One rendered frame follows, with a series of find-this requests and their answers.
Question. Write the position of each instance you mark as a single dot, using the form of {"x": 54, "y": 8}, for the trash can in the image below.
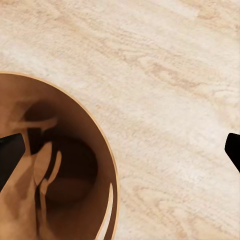
{"x": 61, "y": 188}

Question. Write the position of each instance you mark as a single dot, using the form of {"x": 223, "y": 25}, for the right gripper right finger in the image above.
{"x": 232, "y": 149}

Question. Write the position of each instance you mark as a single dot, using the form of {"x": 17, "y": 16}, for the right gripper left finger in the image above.
{"x": 12, "y": 148}

